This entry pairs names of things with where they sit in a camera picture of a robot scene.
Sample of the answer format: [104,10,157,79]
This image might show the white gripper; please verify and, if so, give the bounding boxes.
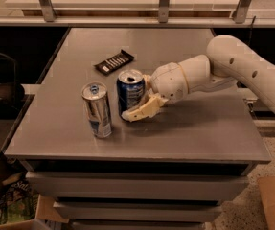
[121,62,189,122]

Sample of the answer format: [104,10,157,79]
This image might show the blue pepsi can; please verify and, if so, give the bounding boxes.
[117,69,145,121]

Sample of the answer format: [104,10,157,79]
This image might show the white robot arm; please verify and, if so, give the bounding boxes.
[120,34,275,122]

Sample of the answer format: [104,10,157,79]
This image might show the silver redbull can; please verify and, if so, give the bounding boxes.
[81,81,112,138]

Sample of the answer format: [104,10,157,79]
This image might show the dark snack bar wrapper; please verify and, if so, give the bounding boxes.
[94,50,134,76]

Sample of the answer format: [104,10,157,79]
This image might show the grey drawer cabinet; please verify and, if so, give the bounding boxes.
[6,29,270,230]

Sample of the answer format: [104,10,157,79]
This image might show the dark chair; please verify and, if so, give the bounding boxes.
[0,53,25,116]

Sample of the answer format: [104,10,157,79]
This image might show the cardboard box left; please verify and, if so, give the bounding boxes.
[0,195,69,230]

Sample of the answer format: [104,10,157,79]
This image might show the green printed bag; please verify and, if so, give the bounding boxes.
[0,179,38,225]

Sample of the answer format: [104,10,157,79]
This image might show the middle metal bracket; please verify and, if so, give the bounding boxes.
[158,0,170,23]

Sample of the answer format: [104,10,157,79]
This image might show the left metal bracket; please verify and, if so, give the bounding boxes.
[38,0,56,22]

